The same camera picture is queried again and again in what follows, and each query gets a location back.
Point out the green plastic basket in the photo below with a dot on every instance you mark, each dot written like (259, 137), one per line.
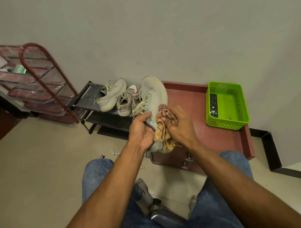
(228, 105)

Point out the silver key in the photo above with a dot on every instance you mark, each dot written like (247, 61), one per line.
(230, 118)

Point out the person's right leg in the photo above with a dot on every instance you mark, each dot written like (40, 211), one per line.
(235, 159)

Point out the person's left forearm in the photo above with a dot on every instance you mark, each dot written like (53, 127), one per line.
(108, 192)

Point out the black baseboard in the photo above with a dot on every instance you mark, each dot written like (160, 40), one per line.
(272, 152)

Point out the red metal rack plastic-wrapped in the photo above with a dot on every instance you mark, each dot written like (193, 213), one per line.
(35, 94)

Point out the black remote control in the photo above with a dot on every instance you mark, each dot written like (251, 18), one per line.
(213, 105)

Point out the white pink sneaker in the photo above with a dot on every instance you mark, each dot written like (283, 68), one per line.
(138, 97)
(124, 105)

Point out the person's grey slipper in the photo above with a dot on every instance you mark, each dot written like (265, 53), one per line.
(192, 204)
(145, 195)

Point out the person's right forearm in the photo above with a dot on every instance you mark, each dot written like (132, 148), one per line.
(244, 192)

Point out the person's right hand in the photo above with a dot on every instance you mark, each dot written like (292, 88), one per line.
(182, 129)

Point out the grey-blue sneaker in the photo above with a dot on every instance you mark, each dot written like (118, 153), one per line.
(113, 94)
(152, 89)

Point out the green white packet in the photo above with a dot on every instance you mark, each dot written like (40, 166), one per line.
(18, 69)

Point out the red-brown drawer cabinet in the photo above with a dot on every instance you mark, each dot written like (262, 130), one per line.
(200, 105)

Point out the black shoe rack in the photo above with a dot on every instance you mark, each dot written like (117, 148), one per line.
(94, 94)

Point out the person's left hand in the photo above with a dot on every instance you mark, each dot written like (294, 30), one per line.
(141, 134)

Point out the black stool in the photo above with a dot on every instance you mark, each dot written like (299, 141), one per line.
(164, 218)

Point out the striped yellow cleaning cloth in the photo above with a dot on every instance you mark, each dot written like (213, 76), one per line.
(162, 136)

